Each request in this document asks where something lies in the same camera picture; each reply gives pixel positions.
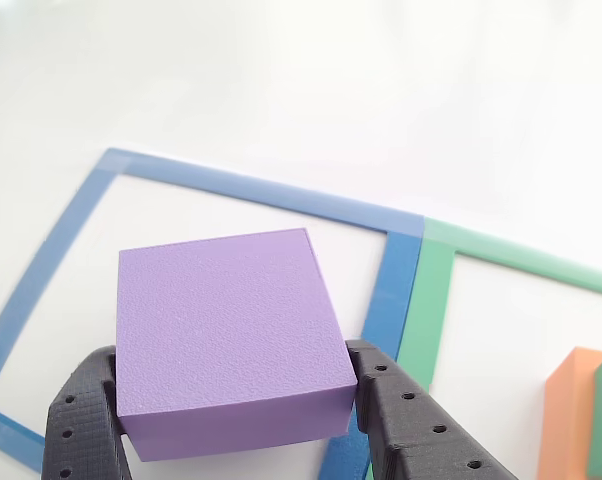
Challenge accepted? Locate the orange square block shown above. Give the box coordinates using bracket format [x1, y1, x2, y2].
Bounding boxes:
[538, 347, 602, 480]

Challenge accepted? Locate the purple square block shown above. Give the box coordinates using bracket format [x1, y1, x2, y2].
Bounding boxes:
[115, 228, 360, 464]

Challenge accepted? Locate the green tape square frame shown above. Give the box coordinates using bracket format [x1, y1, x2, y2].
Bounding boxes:
[365, 217, 602, 480]

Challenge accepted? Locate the blue tape square frame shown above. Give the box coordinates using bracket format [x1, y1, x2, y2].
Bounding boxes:
[0, 147, 426, 480]

